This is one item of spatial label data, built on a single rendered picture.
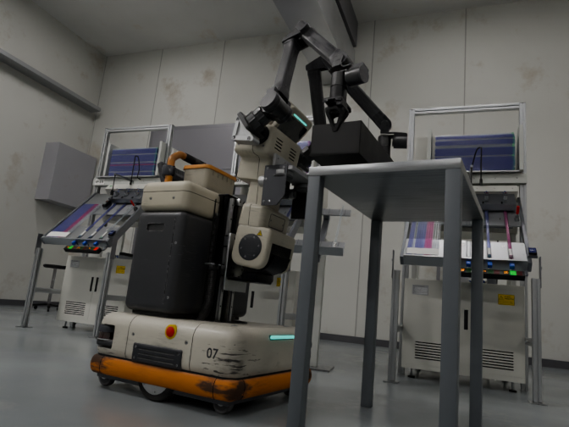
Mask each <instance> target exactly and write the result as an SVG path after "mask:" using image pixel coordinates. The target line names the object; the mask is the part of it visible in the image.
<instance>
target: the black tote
mask: <svg viewBox="0 0 569 427"><path fill-rule="evenodd" d="M310 158H312V159H313V160H314V161H316V162H317V163H318V164H320V165H321V166H334V165H347V164H374V163H388V162H394V161H393V160H392V158H391V157H390V156H389V154H388V153H387V152H386V151H385V150H384V149H383V147H382V146H381V145H380V144H379V142H378V141H377V139H376V138H375V137H374V136H373V134H372V133H371V131H370V130H369V129H368V128H367V127H366V126H365V125H364V123H363V122H362V121H361V120H358V121H350V122H342V123H340V126H339V128H338V130H337V131H332V128H331V126H330V124H326V125H313V126H312V142H311V151H310Z"/></svg>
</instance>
